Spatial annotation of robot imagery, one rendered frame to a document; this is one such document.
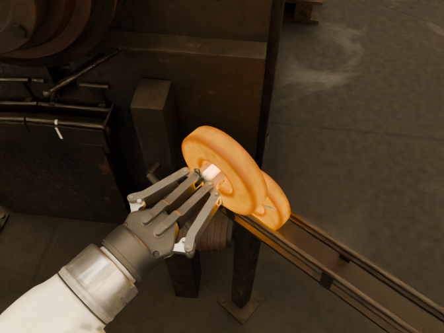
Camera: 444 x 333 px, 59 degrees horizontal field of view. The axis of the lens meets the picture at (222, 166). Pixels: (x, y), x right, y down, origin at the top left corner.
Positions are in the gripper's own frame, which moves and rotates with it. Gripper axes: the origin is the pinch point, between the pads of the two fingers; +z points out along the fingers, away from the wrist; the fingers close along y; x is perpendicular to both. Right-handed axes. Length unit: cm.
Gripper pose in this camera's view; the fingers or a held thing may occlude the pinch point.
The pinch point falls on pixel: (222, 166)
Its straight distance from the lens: 58.8
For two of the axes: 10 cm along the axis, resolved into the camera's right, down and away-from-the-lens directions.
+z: 6.7, -6.3, 3.9
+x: -0.4, -5.6, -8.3
